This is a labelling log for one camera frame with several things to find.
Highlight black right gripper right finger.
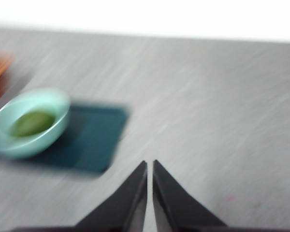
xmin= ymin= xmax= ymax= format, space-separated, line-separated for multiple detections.
xmin=152 ymin=159 xmax=229 ymax=230

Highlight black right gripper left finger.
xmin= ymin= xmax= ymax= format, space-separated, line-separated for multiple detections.
xmin=73 ymin=160 xmax=148 ymax=230

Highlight teal ceramic bowl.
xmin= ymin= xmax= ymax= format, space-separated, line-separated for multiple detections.
xmin=0 ymin=87 xmax=71 ymax=159

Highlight green avocado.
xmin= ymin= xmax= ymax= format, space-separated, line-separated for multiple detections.
xmin=9 ymin=110 xmax=56 ymax=137

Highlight black rectangular tray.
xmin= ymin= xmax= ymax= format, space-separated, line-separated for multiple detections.
xmin=26 ymin=98 xmax=132 ymax=176

